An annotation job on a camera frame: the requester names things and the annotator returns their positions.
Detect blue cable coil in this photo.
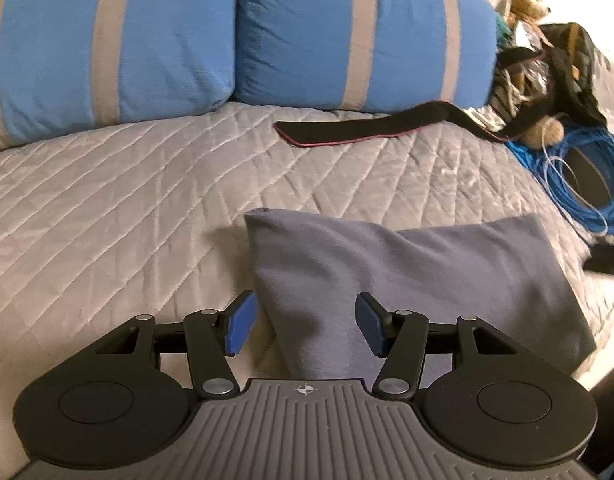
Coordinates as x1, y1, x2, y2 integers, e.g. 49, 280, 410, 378
504, 124, 614, 237

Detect blue pillow with grey stripes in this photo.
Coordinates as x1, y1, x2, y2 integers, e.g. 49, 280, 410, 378
234, 0, 499, 114
0, 0, 238, 152

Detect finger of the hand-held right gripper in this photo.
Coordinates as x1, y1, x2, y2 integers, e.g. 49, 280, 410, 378
583, 242, 614, 282

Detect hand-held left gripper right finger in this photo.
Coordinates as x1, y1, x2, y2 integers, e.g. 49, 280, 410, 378
354, 291, 518, 403

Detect brown plush toy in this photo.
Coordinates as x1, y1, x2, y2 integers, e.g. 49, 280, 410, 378
519, 112, 566, 151

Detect black strap with red edge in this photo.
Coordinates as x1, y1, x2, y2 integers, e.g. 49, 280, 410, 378
274, 101, 534, 147

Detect clear plastic bag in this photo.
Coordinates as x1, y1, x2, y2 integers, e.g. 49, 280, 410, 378
514, 20, 556, 102

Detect black bag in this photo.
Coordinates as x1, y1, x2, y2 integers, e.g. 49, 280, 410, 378
492, 22, 610, 129

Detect brown teddy bear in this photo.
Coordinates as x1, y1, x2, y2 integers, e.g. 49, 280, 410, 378
503, 0, 554, 32

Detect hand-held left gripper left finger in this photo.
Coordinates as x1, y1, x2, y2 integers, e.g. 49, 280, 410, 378
94, 290, 259, 402

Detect grey sweatpants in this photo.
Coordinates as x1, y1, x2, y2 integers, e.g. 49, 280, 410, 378
243, 207, 599, 379

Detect white cloth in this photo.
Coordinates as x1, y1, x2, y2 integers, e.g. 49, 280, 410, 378
466, 104, 508, 134

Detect cream quilted bedspread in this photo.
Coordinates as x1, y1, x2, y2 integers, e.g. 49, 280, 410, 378
0, 102, 614, 480

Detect white cable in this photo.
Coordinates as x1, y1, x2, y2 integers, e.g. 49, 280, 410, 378
542, 112, 614, 237

